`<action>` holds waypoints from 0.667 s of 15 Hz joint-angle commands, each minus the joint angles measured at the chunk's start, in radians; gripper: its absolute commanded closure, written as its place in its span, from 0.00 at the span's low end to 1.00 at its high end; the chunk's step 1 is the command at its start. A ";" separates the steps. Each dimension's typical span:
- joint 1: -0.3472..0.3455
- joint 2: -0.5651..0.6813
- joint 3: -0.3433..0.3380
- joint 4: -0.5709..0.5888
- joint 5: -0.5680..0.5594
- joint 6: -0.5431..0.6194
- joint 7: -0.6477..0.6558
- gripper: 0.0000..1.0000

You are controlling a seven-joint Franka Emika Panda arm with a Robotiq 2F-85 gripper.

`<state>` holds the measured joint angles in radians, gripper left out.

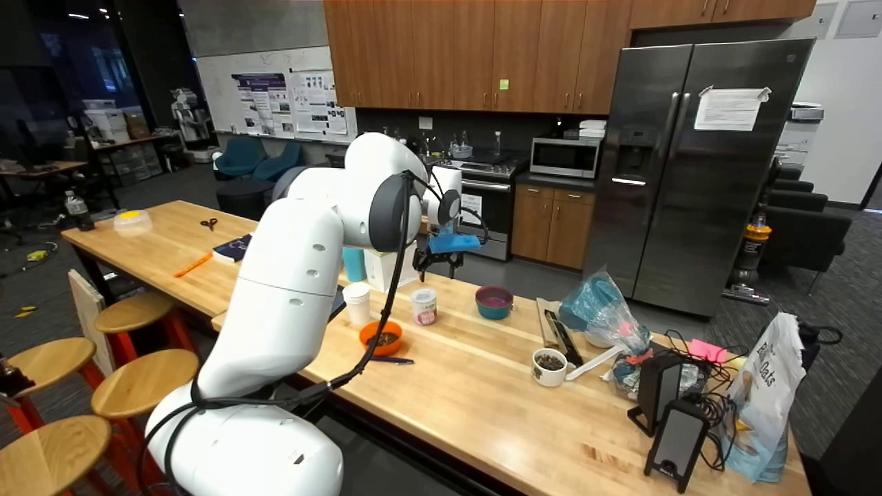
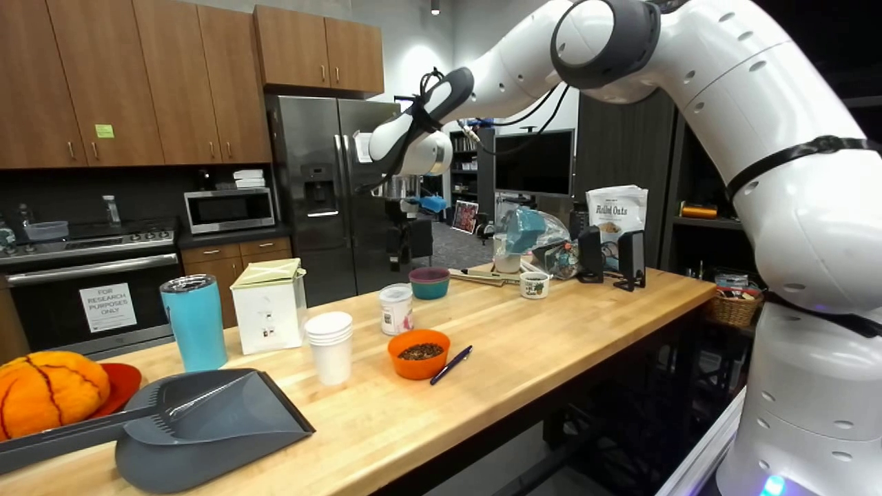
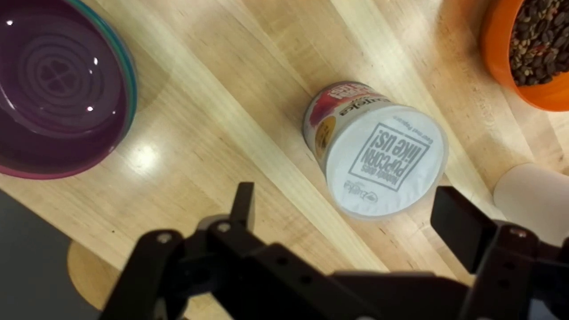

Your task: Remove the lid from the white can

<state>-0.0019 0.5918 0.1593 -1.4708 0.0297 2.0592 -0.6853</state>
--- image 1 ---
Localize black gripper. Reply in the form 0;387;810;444
410;241;465;283

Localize white popcorn can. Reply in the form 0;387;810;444
408;286;441;329

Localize purple and teal bowl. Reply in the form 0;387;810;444
474;281;516;322

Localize white oven notice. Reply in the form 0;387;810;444
459;191;485;230

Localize black stove oven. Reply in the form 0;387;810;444
448;161;519;264

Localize blue tumbler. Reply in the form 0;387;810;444
339;245;369;283

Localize stacked white cups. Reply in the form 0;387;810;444
339;278;375;329

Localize orange bowl with beans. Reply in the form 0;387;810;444
357;316;408;360

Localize brown base cabinet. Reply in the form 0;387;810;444
510;176;601;271

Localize black tongs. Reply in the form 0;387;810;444
537;305;588;367

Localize white mug with beans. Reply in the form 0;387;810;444
529;344;573;389

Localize clear plastic bag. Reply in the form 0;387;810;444
556;268;654;355

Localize silver microwave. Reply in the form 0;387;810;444
528;133;607;181

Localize white plastic spoon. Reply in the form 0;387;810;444
566;343;625;384

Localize dark blue notebook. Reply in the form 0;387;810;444
212;231;257;268

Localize teal armchair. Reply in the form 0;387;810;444
212;136;311;184

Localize whiteboard with posters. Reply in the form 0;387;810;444
197;50;361;146

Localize orange pencil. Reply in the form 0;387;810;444
175;250;216;281

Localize stainless steel refrigerator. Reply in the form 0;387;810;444
583;37;818;320

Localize pink sticky notes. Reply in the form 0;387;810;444
687;337;733;367

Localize round wooden stool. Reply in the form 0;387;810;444
0;410;115;496
89;347;201;421
95;289;179;337
0;334;98;389

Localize clear yellow bowl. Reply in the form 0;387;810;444
110;206;155;241

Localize yellow grey vacuum cleaner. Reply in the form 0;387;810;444
725;212;777;305

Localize white paper sheet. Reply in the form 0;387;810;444
693;82;774;133

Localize white plastic bag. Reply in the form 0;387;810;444
725;309;809;484

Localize black armchair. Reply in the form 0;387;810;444
760;161;867;272

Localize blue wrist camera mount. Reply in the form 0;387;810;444
428;223;485;258

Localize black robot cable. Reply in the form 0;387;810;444
142;169;464;491

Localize brown wooden wall cabinets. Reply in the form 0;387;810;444
324;0;635;115

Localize small brown wall cabinets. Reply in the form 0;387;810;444
629;0;818;30

